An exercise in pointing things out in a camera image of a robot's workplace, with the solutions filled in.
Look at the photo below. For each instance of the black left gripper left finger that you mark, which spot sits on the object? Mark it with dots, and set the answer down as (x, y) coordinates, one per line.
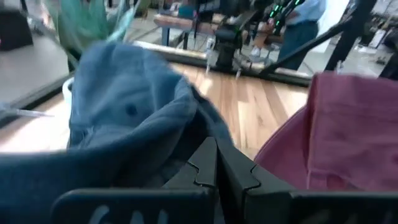
(140, 205)

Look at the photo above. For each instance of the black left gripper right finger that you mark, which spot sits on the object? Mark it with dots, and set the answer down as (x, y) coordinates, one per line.
(280, 205)

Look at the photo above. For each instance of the maroon cotton baseball cap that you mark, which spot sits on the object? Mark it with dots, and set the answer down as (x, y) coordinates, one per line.
(342, 130)

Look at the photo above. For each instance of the blue cotton baseball cap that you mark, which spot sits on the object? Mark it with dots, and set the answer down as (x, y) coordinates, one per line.
(124, 93)

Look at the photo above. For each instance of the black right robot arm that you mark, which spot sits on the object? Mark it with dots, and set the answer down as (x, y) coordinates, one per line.
(228, 40)

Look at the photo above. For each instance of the person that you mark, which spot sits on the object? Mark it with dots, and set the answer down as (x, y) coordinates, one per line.
(298, 34)

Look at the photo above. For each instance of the wooden bench blue legs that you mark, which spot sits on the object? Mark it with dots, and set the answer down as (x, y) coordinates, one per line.
(177, 21)

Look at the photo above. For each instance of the green snake plant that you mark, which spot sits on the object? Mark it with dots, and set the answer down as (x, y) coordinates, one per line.
(81, 25)

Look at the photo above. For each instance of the black box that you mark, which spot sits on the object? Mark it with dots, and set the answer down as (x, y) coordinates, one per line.
(14, 31)

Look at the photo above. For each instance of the black aluminium table frame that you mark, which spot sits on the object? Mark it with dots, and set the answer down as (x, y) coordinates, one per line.
(292, 80)

